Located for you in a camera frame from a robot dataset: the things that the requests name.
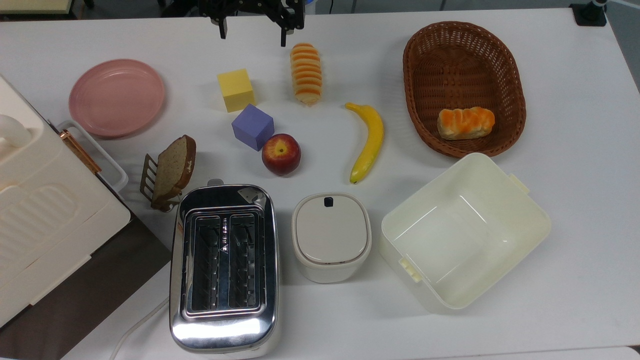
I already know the red apple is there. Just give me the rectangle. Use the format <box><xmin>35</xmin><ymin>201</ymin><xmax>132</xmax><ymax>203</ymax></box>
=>
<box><xmin>261</xmin><ymin>133</ymin><xmax>302</xmax><ymax>177</ymax></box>

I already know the small white lidded bin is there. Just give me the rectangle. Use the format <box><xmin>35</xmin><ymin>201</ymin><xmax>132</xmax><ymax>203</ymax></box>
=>
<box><xmin>291</xmin><ymin>192</ymin><xmax>373</xmax><ymax>285</ymax></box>

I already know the chrome two-slot toaster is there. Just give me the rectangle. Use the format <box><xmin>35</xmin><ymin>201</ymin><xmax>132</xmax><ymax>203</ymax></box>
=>
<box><xmin>169</xmin><ymin>178</ymin><xmax>281</xmax><ymax>359</ymax></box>

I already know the cream plastic storage box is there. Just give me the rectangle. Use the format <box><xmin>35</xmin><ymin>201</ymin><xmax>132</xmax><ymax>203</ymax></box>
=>
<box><xmin>379</xmin><ymin>152</ymin><xmax>552</xmax><ymax>316</ymax></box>

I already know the yellow banana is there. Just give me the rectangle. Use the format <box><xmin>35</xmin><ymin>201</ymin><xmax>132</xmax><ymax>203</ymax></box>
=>
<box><xmin>344</xmin><ymin>102</ymin><xmax>385</xmax><ymax>185</ymax></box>

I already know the white toaster power cable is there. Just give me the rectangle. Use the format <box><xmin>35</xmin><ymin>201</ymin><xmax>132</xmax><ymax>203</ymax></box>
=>
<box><xmin>108</xmin><ymin>297</ymin><xmax>171</xmax><ymax>360</ymax></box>

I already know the brown bread slice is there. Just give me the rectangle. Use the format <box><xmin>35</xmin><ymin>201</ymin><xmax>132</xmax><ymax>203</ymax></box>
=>
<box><xmin>150</xmin><ymin>134</ymin><xmax>197</xmax><ymax>210</ymax></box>

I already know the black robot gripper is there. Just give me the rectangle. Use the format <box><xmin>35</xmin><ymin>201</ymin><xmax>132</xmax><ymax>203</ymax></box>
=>
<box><xmin>198</xmin><ymin>0</ymin><xmax>306</xmax><ymax>48</ymax></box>

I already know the purple foam cube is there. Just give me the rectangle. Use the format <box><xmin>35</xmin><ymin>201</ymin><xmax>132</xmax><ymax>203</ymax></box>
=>
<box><xmin>231</xmin><ymin>103</ymin><xmax>275</xmax><ymax>152</ymax></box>

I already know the white handle with copper bar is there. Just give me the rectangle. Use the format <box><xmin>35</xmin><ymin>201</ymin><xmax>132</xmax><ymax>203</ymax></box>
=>
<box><xmin>56</xmin><ymin>120</ymin><xmax>129</xmax><ymax>197</ymax></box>

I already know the brown wicker basket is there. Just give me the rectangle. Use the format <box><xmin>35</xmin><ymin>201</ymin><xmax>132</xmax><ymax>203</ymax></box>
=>
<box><xmin>402</xmin><ymin>20</ymin><xmax>527</xmax><ymax>159</ymax></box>

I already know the long ridged bread roll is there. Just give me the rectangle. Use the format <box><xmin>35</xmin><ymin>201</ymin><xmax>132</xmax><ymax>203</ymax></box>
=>
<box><xmin>290</xmin><ymin>42</ymin><xmax>323</xmax><ymax>107</ymax></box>

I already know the yellow foam cube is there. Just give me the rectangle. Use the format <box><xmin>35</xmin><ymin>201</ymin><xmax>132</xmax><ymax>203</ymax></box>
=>
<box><xmin>217</xmin><ymin>68</ymin><xmax>257</xmax><ymax>113</ymax></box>

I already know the bronze toast rack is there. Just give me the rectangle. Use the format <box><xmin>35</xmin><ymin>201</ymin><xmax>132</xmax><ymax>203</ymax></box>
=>
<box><xmin>139</xmin><ymin>153</ymin><xmax>183</xmax><ymax>213</ymax></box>

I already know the pink plate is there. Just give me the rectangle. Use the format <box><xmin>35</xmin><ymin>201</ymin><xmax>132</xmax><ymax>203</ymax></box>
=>
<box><xmin>68</xmin><ymin>59</ymin><xmax>166</xmax><ymax>140</ymax></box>

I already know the short orange glazed bread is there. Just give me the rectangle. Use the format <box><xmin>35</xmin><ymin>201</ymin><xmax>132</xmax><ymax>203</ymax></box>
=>
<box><xmin>437</xmin><ymin>106</ymin><xmax>496</xmax><ymax>141</ymax></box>

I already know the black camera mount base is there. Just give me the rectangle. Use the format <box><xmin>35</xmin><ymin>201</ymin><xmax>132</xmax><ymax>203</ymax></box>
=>
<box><xmin>569</xmin><ymin>0</ymin><xmax>609</xmax><ymax>27</ymax></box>

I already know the large white appliance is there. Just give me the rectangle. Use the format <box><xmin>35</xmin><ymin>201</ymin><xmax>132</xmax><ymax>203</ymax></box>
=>
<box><xmin>0</xmin><ymin>75</ymin><xmax>132</xmax><ymax>329</ymax></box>

